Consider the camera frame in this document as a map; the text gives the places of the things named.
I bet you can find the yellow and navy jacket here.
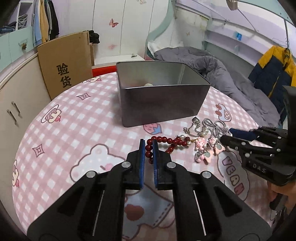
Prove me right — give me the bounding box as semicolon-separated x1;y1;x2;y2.
248;46;296;121

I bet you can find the white platform board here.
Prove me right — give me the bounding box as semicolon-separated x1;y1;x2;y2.
95;54;146;67

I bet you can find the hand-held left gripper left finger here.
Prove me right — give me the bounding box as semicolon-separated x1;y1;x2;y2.
26;138;147;241

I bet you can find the dark hanging garment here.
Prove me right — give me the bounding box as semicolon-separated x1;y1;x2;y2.
45;0;60;41

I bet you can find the purple stepped storage cabinet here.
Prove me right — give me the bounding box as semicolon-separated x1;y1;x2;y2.
0;0;36;68

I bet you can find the yellow hanging garment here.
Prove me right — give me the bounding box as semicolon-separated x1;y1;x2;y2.
39;0;50;43

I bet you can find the silver heart pendant chain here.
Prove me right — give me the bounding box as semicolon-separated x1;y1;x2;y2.
184;116;209;138

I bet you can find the grey metal tin box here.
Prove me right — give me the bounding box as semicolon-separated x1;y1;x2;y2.
116;61;211;128

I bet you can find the light blue hanging garment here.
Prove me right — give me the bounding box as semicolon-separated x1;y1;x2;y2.
32;0;43;47

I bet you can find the pink checked tablecloth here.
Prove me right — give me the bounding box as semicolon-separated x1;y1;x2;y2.
11;71;278;241

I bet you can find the teal bunk bed frame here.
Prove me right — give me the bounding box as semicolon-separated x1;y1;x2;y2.
144;0;296;70

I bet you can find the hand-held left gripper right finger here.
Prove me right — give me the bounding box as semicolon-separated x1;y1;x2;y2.
151;140;272;241

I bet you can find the grey duvet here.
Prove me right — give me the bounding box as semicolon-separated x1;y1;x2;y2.
154;46;282;128

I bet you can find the pink bear charm keychain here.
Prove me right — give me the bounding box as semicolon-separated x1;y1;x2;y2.
194;137;226;164

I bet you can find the dark red bead bracelet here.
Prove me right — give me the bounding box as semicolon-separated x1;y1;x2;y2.
145;136;189;164

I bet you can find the person's right hand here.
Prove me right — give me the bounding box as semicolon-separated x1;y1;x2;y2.
268;181;288;210

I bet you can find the black garment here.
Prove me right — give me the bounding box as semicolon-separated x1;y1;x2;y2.
88;30;100;44

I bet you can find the white wardrobe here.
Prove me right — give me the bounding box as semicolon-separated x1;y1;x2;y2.
92;0;176;61

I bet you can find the silver thick chain necklace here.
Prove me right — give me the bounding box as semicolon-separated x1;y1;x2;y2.
203;118;232;138

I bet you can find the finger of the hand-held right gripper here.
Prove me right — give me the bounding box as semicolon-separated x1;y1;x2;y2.
220;135;282;161
229;126;288;143

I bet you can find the tall cardboard box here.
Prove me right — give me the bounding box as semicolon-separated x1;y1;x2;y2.
37;31;93;101

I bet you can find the teal drawer front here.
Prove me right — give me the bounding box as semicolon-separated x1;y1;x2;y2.
8;26;34;62
0;35;11;67

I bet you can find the folded jeans stack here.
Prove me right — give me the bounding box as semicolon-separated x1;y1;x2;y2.
0;14;28;33

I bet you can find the white low cabinet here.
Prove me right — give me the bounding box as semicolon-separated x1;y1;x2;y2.
0;51;53;158

